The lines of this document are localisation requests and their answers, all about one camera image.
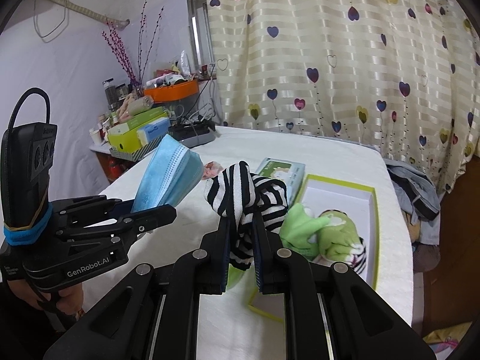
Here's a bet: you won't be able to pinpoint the grey clothes pile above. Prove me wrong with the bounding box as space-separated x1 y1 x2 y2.
384 158 441 245

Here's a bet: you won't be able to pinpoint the heart pattern curtain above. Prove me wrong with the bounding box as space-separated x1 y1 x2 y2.
207 0 479 193

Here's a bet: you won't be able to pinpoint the black white striped sock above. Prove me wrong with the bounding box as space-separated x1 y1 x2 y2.
350 236 368 275

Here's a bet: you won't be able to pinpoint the purple decorative branches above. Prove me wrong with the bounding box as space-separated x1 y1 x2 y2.
102 1 164 88

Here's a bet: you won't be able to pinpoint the wet wipes pack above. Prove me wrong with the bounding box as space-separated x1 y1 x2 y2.
256 158 305 206

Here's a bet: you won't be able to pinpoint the blue face mask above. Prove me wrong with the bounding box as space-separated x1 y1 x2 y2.
131 134 203 213

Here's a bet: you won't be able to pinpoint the orange tray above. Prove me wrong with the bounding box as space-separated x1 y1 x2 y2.
143 79 199 103

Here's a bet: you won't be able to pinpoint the VR headset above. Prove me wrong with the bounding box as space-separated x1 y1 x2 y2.
168 120 216 149

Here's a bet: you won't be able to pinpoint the striped cardboard tray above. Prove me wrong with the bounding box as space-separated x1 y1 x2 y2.
108 136 170 164

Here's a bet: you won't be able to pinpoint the left hand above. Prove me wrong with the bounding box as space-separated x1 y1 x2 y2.
7 280 84 315

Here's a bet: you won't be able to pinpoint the red snack packet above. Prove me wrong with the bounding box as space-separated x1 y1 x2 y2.
202 161 224 180

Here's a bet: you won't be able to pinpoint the yellow-green shallow box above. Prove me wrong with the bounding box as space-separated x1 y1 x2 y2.
246 173 381 323

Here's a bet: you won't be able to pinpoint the green rabbit sock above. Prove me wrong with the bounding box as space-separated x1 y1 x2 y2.
314 210 360 268

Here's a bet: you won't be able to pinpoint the green cream jar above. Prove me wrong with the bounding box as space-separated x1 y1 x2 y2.
226 264 246 290

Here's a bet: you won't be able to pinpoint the colourful bedding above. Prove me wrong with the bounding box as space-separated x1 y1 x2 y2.
423 322 472 360

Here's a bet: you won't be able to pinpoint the green file box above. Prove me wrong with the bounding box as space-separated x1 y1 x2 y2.
107 107 168 153

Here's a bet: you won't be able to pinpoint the blue tissue pack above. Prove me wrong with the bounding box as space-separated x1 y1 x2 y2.
137 117 170 146

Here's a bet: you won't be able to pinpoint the green plastic bag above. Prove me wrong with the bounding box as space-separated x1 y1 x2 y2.
279 203 329 261

